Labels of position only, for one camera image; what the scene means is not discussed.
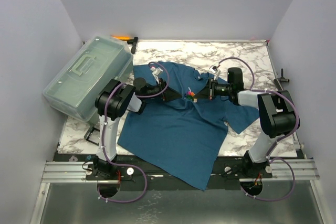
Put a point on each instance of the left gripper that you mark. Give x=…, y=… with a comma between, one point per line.
x=169, y=94

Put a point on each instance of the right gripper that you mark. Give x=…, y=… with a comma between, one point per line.
x=212, y=89

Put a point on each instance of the colourful plush flower brooch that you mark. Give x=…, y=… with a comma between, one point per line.
x=190, y=95

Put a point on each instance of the blue t-shirt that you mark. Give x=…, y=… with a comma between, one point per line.
x=184, y=138

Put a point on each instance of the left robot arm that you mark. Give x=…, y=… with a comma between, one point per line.
x=112, y=103

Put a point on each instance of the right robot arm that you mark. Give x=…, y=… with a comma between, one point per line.
x=277, y=115

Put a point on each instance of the black clamp bar right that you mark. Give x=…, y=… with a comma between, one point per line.
x=280, y=80

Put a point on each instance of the orange tool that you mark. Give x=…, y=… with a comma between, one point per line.
x=121, y=37

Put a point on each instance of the clear plastic storage box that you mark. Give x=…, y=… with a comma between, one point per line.
x=74, y=90

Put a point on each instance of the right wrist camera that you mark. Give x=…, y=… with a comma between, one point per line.
x=215, y=70

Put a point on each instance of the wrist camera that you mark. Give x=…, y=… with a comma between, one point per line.
x=156, y=72
x=215, y=70

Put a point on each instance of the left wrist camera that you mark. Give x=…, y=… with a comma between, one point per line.
x=156, y=72

